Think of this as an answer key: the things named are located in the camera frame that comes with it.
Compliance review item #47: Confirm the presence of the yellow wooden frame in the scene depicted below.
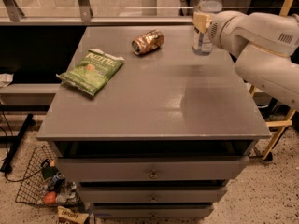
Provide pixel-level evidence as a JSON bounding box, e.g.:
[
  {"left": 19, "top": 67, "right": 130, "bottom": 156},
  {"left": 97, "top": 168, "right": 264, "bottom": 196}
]
[{"left": 249, "top": 0, "right": 298, "bottom": 161}]

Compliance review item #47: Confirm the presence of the black floor stand bar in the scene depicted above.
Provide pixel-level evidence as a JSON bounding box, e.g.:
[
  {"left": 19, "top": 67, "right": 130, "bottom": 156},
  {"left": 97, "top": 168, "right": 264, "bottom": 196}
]
[{"left": 0, "top": 114, "right": 35, "bottom": 174}]

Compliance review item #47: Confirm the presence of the bottom grey drawer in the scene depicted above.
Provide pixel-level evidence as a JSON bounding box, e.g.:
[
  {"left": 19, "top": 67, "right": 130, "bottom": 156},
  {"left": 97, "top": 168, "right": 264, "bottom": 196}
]
[{"left": 92, "top": 204, "right": 213, "bottom": 218}]

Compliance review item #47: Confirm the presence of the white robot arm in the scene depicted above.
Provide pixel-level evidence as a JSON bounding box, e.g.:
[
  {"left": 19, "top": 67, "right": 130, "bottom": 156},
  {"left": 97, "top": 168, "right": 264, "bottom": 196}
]
[{"left": 192, "top": 11, "right": 299, "bottom": 111}]

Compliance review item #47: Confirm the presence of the metal railing post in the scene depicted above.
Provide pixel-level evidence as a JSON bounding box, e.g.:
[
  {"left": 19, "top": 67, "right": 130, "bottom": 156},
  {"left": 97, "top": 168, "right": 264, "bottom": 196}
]
[{"left": 78, "top": 0, "right": 93, "bottom": 21}]

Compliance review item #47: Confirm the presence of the middle grey drawer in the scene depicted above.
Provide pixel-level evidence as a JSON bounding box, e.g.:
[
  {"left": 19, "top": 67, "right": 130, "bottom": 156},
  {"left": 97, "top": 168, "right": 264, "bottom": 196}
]
[{"left": 78, "top": 186, "right": 227, "bottom": 203}]

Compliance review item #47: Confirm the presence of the crushed gold soda can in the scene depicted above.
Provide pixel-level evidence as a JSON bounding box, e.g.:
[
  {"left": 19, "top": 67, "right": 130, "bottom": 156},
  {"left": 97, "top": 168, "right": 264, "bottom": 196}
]
[{"left": 132, "top": 29, "right": 164, "bottom": 55}]

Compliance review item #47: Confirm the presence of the yellow snack bag on floor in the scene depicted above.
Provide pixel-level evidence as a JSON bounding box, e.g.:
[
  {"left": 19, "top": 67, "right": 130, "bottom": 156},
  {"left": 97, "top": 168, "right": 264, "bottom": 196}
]
[{"left": 57, "top": 206, "right": 89, "bottom": 224}]

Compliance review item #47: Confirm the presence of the top grey drawer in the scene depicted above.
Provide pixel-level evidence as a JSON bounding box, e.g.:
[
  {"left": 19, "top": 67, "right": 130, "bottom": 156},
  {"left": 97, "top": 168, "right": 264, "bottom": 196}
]
[{"left": 56, "top": 156, "right": 249, "bottom": 182}]

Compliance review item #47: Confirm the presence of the grey drawer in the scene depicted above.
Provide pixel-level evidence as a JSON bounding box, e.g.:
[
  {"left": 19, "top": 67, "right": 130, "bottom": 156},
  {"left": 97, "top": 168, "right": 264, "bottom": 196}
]
[
  {"left": 92, "top": 204, "right": 213, "bottom": 218},
  {"left": 78, "top": 186, "right": 227, "bottom": 203},
  {"left": 56, "top": 156, "right": 249, "bottom": 182}
]

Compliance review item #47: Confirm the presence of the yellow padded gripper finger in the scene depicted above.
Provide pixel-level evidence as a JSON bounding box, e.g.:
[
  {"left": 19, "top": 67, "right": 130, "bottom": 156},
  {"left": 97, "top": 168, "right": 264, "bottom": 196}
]
[{"left": 193, "top": 12, "right": 213, "bottom": 34}]

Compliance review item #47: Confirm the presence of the black wire basket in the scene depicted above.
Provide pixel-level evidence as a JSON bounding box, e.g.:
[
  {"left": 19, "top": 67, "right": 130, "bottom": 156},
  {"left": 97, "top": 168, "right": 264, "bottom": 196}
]
[{"left": 15, "top": 147, "right": 80, "bottom": 207}]

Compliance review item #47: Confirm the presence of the blue can in basket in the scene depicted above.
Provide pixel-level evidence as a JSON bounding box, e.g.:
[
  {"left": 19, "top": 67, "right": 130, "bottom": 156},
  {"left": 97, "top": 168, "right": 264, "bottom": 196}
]
[{"left": 47, "top": 172, "right": 64, "bottom": 191}]

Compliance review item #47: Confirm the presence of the grey drawer cabinet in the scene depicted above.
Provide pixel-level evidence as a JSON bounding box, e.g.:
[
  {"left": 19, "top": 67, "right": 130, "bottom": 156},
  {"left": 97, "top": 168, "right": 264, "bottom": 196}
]
[{"left": 38, "top": 26, "right": 269, "bottom": 208}]

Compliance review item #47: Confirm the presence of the blue label plastic bottle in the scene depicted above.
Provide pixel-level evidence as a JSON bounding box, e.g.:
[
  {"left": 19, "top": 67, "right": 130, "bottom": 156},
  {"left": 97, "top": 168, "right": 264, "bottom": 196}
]
[{"left": 192, "top": 0, "right": 222, "bottom": 56}]

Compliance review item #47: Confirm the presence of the orange fruit in basket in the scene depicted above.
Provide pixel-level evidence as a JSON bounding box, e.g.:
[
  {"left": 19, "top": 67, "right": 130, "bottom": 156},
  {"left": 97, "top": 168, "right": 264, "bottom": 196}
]
[{"left": 44, "top": 191, "right": 56, "bottom": 205}]

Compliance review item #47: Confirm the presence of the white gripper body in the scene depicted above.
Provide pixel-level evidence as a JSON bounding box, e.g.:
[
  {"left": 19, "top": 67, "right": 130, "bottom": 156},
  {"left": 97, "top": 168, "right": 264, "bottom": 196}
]
[{"left": 208, "top": 11, "right": 247, "bottom": 58}]

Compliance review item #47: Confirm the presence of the green chip bag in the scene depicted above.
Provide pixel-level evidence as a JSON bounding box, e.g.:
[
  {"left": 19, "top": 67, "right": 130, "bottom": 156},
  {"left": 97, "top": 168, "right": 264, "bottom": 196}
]
[{"left": 57, "top": 49, "right": 124, "bottom": 97}]

